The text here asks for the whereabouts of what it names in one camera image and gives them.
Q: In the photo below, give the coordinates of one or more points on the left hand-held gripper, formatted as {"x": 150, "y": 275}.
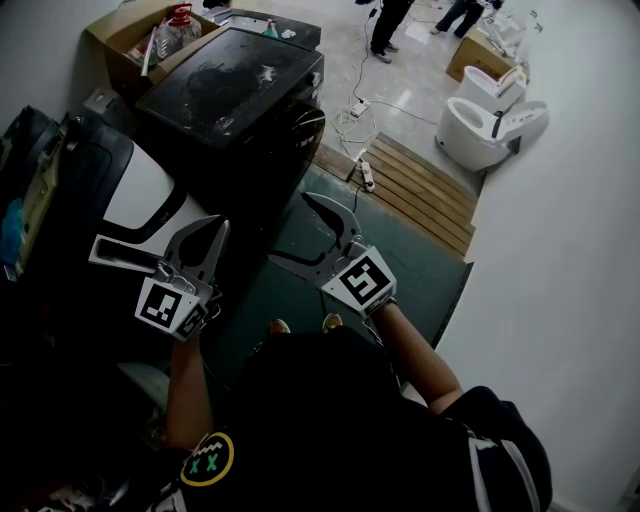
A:
{"x": 167, "y": 305}

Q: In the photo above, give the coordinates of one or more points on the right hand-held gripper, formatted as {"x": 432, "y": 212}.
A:
{"x": 361, "y": 282}

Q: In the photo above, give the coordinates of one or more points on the black washing machine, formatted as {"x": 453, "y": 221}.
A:
{"x": 230, "y": 100}

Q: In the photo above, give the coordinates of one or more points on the person's right forearm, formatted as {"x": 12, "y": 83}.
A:
{"x": 420, "y": 360}

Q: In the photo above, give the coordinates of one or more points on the person's left forearm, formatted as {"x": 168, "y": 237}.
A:
{"x": 187, "y": 390}

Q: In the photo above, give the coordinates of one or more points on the white and black appliance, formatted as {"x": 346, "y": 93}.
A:
{"x": 140, "y": 195}

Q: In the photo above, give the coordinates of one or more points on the person's shoe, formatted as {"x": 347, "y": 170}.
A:
{"x": 279, "y": 327}
{"x": 332, "y": 322}

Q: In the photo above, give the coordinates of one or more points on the white power strip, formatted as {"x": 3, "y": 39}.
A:
{"x": 368, "y": 176}
{"x": 359, "y": 107}

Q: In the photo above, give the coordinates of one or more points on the dark green floor mat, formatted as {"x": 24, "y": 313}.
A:
{"x": 415, "y": 280}

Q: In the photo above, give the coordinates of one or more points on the wooden slatted platform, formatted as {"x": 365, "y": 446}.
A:
{"x": 420, "y": 195}

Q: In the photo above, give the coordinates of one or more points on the blue plastic bag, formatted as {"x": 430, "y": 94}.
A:
{"x": 11, "y": 232}

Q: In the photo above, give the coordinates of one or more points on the black bag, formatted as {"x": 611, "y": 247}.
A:
{"x": 25, "y": 145}

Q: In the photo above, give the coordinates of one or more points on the person's black shirt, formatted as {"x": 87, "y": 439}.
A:
{"x": 325, "y": 425}

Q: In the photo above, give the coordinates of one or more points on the white toilet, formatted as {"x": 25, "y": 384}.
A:
{"x": 482, "y": 85}
{"x": 475, "y": 135}

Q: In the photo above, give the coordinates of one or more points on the white crumpled cloth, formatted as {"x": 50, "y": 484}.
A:
{"x": 288, "y": 34}

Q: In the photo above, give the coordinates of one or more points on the clear bottle with red cap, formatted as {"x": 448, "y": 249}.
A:
{"x": 180, "y": 27}

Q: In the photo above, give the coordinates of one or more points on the green spray bottle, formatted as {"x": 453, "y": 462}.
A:
{"x": 270, "y": 28}

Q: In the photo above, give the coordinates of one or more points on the dark appliance with white top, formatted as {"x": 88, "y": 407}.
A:
{"x": 250, "y": 22}

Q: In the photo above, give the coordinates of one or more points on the closed brown cardboard box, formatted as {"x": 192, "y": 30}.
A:
{"x": 475, "y": 57}

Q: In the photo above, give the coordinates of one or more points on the grey metal bracket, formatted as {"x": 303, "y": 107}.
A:
{"x": 101, "y": 101}

